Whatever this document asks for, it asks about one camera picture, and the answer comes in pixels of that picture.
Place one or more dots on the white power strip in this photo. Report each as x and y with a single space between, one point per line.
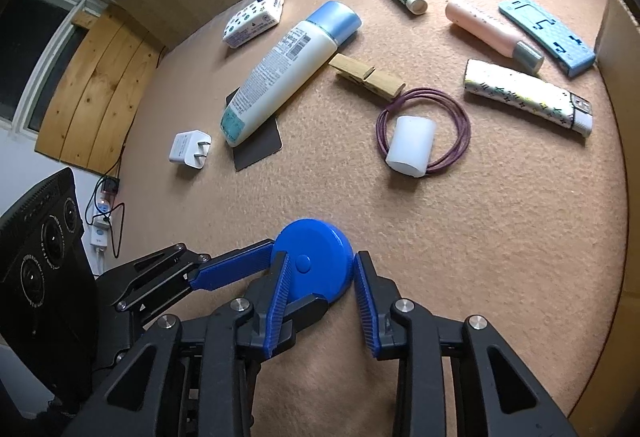
100 232

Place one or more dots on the white charger plug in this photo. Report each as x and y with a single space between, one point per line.
185 147

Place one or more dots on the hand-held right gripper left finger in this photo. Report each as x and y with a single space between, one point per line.
277 312

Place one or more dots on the tan felt mat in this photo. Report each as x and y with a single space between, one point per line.
500 227

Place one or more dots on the pink bottle silver cap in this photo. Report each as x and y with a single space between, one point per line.
487 29

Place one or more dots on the wooden clothespin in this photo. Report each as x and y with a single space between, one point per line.
367 76

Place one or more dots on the dark grey card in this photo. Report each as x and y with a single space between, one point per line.
260 147

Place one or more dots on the cardboard box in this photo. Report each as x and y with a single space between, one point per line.
622 67

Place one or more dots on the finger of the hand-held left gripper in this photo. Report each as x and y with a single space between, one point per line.
230 267
310 312

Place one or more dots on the patterned white lighter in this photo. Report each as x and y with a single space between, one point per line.
525 94

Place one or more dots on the pine plank panel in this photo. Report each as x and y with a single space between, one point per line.
95 92

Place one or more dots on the white plastic cap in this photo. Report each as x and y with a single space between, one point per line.
410 144

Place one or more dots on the white lotion bottle blue cap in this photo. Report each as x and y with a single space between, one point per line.
285 67

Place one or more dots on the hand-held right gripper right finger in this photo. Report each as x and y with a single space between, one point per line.
367 312

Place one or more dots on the blue round tape measure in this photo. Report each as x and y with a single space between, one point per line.
320 252

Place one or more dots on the patterned tissue pack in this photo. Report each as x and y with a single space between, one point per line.
252 19

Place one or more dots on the white framed window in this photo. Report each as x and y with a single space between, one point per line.
45 17

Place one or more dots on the blue case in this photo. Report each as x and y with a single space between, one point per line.
547 34

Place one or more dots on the black power adapter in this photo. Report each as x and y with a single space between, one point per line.
109 189

